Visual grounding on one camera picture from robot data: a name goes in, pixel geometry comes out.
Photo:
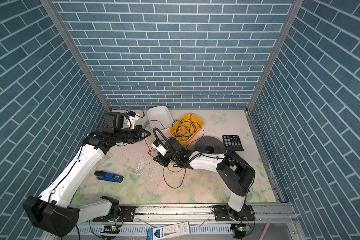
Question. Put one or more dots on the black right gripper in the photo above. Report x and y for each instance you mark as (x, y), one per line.
(160, 160)

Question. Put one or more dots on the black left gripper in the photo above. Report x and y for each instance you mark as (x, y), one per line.
(138, 136)

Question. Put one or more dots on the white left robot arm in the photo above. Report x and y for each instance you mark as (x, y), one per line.
(52, 210)

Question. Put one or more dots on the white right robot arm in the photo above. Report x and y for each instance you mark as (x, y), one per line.
(236, 173)

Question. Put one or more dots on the white plastic tub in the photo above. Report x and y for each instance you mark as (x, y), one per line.
(160, 118)

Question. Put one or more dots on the yellow plastic tub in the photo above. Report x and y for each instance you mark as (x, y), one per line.
(186, 128)

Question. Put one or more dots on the dark grey perforated spool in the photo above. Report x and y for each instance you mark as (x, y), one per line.
(209, 145)

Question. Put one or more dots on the black desk calculator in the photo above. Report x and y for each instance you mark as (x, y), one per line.
(232, 143)

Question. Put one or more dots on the blue black utility knife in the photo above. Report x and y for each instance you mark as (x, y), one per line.
(109, 177)

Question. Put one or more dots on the white blue pen box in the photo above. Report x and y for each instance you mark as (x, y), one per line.
(169, 231)

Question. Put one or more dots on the pink pencil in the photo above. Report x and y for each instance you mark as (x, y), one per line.
(262, 236)

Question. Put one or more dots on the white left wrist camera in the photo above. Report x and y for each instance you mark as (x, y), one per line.
(130, 119)

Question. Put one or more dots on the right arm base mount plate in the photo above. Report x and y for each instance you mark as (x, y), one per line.
(225, 213)

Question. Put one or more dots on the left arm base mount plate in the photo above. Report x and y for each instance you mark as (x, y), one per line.
(126, 214)

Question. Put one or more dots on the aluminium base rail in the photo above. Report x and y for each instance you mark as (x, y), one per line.
(284, 222)

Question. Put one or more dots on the metal frame corner post left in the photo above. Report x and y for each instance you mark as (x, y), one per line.
(65, 34)

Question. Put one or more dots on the metal frame corner post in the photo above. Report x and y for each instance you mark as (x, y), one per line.
(291, 16)
(65, 34)

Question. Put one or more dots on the metal frame corner post right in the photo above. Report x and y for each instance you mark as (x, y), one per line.
(291, 16)

